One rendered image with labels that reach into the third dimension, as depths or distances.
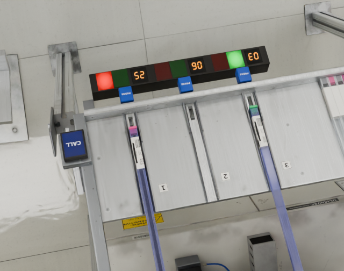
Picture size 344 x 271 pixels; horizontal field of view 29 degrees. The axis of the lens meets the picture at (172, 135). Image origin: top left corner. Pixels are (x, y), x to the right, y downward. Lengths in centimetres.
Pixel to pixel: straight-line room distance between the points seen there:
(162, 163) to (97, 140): 12
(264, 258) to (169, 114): 40
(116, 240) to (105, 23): 70
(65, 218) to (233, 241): 74
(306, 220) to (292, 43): 70
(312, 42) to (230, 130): 88
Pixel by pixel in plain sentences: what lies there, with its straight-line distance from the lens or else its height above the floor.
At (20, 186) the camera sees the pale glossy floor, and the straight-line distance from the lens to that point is 203.
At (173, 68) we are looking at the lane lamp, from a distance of 127.
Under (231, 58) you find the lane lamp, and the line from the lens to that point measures 129.
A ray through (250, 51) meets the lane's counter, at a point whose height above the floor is 65.
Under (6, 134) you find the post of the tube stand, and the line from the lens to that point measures 197.
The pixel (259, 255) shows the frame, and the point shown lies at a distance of 144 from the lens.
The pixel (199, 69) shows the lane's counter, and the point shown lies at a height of 66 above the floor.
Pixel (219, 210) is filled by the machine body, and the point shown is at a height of 55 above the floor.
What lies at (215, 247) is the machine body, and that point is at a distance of 146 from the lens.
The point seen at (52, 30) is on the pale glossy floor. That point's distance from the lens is 191.
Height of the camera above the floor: 189
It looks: 70 degrees down
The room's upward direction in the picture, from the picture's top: 153 degrees clockwise
